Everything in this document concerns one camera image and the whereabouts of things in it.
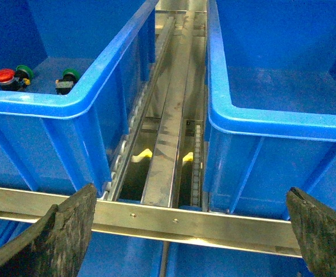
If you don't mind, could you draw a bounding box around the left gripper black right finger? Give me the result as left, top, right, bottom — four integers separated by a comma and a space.
286, 187, 336, 276

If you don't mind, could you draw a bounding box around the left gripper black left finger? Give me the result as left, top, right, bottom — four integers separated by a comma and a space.
0, 184, 96, 276

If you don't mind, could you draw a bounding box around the red push button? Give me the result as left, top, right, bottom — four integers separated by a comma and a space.
0, 68, 20, 91

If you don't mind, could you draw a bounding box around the blue plastic bin with buttons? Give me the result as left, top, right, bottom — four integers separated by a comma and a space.
0, 1, 156, 196

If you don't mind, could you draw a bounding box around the white roller track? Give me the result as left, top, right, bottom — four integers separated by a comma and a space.
100, 82, 151, 201

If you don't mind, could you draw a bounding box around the empty blue plastic bin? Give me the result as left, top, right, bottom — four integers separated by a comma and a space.
203, 1, 336, 220

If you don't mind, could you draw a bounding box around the green push button middle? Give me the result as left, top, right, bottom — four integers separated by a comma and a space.
55, 69, 80, 95

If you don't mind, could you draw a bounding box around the green push button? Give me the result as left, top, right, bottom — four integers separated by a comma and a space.
14, 65, 34, 87
55, 69, 80, 95

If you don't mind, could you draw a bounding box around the green push button left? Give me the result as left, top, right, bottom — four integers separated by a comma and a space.
14, 65, 34, 87

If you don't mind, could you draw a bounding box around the steel front rack rail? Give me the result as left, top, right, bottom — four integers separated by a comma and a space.
0, 188, 301, 258

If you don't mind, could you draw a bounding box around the steel centre divider rail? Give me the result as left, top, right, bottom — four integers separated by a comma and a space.
141, 10, 195, 208

